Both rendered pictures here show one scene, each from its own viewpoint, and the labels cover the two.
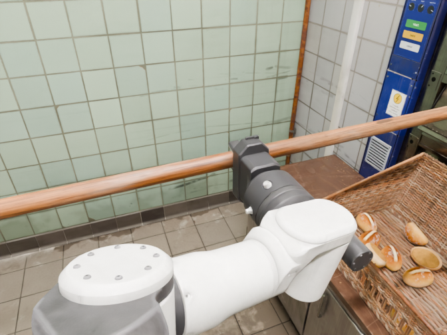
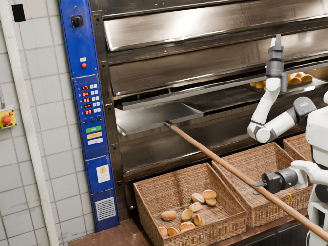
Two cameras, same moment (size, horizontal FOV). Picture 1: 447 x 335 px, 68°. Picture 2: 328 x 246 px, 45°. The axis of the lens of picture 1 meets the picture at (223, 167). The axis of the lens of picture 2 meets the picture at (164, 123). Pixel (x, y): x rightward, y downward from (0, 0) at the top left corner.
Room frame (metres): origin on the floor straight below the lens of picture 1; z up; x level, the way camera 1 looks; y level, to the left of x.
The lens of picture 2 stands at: (0.97, 1.48, 2.16)
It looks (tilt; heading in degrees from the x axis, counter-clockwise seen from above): 22 degrees down; 268
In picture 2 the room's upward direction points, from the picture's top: 5 degrees counter-clockwise
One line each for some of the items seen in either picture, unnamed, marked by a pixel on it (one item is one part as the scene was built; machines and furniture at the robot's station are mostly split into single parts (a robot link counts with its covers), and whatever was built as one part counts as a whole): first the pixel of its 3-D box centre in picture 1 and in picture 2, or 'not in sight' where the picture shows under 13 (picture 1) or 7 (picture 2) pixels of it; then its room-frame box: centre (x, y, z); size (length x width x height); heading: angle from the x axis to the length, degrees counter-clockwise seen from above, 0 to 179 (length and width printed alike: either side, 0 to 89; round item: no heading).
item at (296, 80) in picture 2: not in sight; (267, 75); (-0.07, -1.72, 1.21); 0.61 x 0.48 x 0.06; 111
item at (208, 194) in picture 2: not in sight; (209, 193); (0.61, -0.84, 0.67); 0.10 x 0.07 x 0.05; 170
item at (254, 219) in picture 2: not in sight; (264, 181); (0.22, -0.85, 0.72); 0.56 x 0.49 x 0.28; 21
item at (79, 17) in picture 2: not in sight; (77, 16); (1.29, -0.68, 1.92); 0.06 x 0.04 x 0.11; 21
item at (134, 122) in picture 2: not in sight; (154, 114); (0.92, -1.06, 1.20); 0.55 x 0.36 x 0.03; 22
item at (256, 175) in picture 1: (262, 187); (276, 182); (0.42, -0.06, 1.19); 0.12 x 0.10 x 0.13; 22
